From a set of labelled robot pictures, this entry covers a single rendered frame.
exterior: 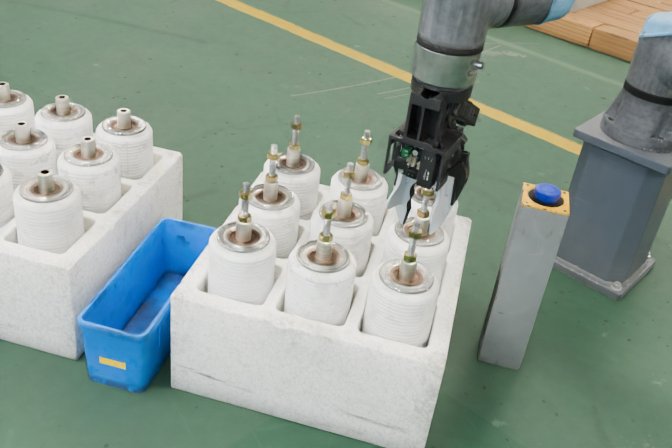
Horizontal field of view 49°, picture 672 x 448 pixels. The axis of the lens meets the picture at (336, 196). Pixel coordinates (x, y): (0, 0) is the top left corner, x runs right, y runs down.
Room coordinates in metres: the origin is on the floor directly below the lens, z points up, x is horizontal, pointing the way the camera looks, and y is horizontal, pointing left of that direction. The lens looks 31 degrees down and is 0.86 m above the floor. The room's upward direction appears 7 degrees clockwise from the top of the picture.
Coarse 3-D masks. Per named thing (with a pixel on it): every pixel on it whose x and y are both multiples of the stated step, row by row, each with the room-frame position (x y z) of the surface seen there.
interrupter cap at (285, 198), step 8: (256, 192) 0.98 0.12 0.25; (280, 192) 0.99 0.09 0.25; (288, 192) 1.00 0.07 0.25; (256, 200) 0.96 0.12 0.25; (264, 200) 0.97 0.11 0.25; (280, 200) 0.97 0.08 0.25; (288, 200) 0.97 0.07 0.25; (264, 208) 0.94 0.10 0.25; (272, 208) 0.94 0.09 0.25; (280, 208) 0.95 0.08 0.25
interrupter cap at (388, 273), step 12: (384, 264) 0.84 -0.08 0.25; (396, 264) 0.84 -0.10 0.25; (420, 264) 0.85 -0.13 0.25; (384, 276) 0.81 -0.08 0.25; (396, 276) 0.82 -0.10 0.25; (420, 276) 0.82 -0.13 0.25; (432, 276) 0.82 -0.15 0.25; (396, 288) 0.79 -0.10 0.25; (408, 288) 0.79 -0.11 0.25; (420, 288) 0.79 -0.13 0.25
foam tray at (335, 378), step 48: (384, 240) 1.01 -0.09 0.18; (192, 288) 0.82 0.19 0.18; (192, 336) 0.79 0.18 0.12; (240, 336) 0.78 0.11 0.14; (288, 336) 0.77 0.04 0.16; (336, 336) 0.76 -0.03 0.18; (432, 336) 0.79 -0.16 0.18; (192, 384) 0.79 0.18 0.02; (240, 384) 0.78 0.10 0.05; (288, 384) 0.77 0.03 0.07; (336, 384) 0.75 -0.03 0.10; (384, 384) 0.74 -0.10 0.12; (432, 384) 0.73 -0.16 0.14; (336, 432) 0.75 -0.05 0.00; (384, 432) 0.74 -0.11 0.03
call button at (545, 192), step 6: (540, 186) 0.98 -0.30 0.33; (546, 186) 0.98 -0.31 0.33; (552, 186) 0.99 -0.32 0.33; (534, 192) 0.97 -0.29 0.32; (540, 192) 0.96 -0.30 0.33; (546, 192) 0.97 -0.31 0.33; (552, 192) 0.97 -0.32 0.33; (558, 192) 0.97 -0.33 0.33; (540, 198) 0.97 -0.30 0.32; (546, 198) 0.96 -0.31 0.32; (552, 198) 0.96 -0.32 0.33; (558, 198) 0.96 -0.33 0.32
